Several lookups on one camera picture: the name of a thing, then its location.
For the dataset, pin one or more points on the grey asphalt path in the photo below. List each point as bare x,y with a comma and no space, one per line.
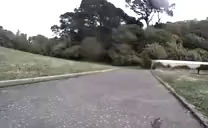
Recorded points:
102,96

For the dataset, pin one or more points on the grey stone kerb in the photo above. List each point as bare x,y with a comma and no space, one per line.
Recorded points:
178,98

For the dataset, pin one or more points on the wood of trees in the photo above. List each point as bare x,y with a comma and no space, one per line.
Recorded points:
102,36

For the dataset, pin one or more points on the pale concrete kerb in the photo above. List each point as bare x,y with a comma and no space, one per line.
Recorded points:
42,78

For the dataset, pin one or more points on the dark bench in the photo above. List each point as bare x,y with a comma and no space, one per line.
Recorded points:
206,68

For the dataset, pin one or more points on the grass slope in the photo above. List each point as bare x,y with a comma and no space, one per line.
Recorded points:
28,63

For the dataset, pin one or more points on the flat grass verge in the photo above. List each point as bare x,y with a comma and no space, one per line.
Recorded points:
195,86

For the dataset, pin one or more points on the robot's own part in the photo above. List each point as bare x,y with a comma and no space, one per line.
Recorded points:
156,123

